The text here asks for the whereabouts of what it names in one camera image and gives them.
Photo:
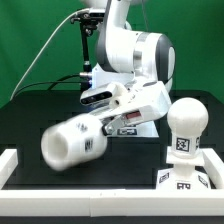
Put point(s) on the white fence rail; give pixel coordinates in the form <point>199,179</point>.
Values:
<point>214,167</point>
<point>120,202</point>
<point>8,163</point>

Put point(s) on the white marker sheet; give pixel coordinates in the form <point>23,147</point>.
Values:
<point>145,130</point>

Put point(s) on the white lamp base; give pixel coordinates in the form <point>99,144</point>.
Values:
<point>183,175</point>

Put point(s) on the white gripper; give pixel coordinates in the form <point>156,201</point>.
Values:
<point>141,104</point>

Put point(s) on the white front fence rail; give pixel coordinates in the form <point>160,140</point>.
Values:
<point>120,202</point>

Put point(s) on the white left fence rail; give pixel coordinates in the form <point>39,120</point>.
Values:
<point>8,163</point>

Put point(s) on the black depth camera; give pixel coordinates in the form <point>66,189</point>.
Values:
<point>88,14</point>

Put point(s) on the white lamp shade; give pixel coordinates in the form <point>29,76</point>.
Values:
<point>77,140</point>

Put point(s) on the black camera stand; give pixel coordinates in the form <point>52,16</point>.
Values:
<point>86,75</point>

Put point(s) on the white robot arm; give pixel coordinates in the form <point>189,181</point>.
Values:
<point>133,74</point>

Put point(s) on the white lamp bulb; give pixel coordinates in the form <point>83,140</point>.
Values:
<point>187,119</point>

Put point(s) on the white right fence rail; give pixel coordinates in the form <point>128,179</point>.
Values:
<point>214,167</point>

